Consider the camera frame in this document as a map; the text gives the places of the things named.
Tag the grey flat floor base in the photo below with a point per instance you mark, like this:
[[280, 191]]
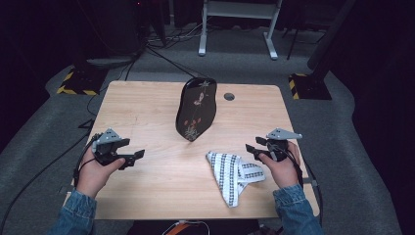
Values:
[[109, 62]]

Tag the slanted black pole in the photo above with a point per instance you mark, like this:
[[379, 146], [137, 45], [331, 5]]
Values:
[[329, 36]]

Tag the white black-patterned cloth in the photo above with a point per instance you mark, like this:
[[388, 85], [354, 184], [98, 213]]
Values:
[[228, 173]]

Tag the black tripod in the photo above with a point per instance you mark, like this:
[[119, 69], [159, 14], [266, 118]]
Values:
[[295, 36]]

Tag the black yellow-striped stand base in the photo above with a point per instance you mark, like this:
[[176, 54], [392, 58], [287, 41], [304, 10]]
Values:
[[310, 86], [81, 81]]

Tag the person's left hand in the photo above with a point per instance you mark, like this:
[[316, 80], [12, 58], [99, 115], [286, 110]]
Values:
[[94, 176]]

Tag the person's right hand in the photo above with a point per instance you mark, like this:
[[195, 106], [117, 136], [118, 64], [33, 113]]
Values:
[[284, 173]]

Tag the white metal stand frame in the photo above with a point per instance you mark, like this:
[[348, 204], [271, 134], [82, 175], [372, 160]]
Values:
[[239, 9]]

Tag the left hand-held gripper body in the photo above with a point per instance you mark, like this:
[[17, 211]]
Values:
[[102, 140]]

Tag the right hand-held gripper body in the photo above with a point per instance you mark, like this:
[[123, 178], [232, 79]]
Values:
[[277, 147]]

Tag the black floral lacquer plate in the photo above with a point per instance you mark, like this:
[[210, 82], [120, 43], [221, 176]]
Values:
[[195, 111]]

